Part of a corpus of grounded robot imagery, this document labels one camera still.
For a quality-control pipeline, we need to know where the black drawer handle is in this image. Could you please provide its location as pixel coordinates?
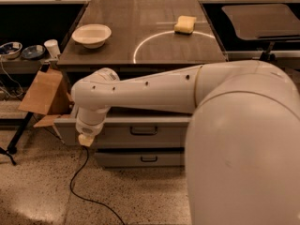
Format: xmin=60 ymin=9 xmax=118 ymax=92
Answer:
xmin=129 ymin=127 xmax=158 ymax=136
xmin=140 ymin=156 xmax=158 ymax=163

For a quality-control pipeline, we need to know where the yellow sponge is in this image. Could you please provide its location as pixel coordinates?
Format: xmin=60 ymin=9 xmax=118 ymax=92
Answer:
xmin=173 ymin=16 xmax=196 ymax=35

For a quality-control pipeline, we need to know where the grey top drawer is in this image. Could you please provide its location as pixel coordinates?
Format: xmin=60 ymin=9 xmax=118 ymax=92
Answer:
xmin=53 ymin=108 xmax=192 ymax=149

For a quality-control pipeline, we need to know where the white bowl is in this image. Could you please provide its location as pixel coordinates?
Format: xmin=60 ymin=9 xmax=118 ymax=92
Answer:
xmin=71 ymin=24 xmax=112 ymax=49

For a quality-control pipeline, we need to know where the black top drawer handle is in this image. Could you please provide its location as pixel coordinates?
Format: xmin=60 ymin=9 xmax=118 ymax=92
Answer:
xmin=129 ymin=127 xmax=158 ymax=136

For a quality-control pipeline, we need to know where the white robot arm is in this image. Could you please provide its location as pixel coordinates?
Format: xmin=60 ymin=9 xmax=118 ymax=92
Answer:
xmin=71 ymin=60 xmax=300 ymax=225

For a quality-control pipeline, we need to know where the black office chair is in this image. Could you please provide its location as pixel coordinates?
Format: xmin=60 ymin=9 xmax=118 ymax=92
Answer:
xmin=222 ymin=4 xmax=300 ymax=61

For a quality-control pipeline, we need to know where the white paper cup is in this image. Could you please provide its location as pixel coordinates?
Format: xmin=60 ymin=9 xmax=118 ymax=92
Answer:
xmin=44 ymin=39 xmax=60 ymax=59

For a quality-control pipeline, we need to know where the blue patterned bowl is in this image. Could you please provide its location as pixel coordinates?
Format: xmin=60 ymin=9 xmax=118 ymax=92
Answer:
xmin=0 ymin=42 xmax=23 ymax=59

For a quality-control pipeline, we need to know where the grey cabinet with dark top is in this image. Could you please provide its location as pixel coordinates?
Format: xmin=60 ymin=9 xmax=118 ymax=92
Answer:
xmin=55 ymin=0 xmax=228 ymax=86

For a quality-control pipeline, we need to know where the grey lower drawer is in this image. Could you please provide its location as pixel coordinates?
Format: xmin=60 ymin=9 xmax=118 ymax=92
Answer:
xmin=95 ymin=148 xmax=185 ymax=168

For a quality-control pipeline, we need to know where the grey side shelf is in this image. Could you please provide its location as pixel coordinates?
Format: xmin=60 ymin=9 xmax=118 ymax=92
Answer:
xmin=0 ymin=59 xmax=57 ymax=74

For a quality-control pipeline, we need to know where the black floor cable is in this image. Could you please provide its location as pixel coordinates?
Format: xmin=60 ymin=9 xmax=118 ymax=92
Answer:
xmin=68 ymin=145 xmax=127 ymax=225

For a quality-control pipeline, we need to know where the black lower drawer handle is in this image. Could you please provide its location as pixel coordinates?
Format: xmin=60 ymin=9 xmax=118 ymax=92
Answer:
xmin=140 ymin=156 xmax=158 ymax=163

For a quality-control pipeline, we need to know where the grey drawer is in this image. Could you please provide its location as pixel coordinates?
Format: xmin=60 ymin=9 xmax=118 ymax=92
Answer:
xmin=95 ymin=148 xmax=185 ymax=168
xmin=53 ymin=108 xmax=192 ymax=149

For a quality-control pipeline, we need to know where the brown cardboard box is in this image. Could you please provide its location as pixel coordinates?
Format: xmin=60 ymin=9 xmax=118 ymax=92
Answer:
xmin=19 ymin=68 xmax=73 ymax=128

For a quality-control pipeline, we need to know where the black tripod stand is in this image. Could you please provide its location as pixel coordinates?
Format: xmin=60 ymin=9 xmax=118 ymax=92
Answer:
xmin=0 ymin=112 xmax=33 ymax=166

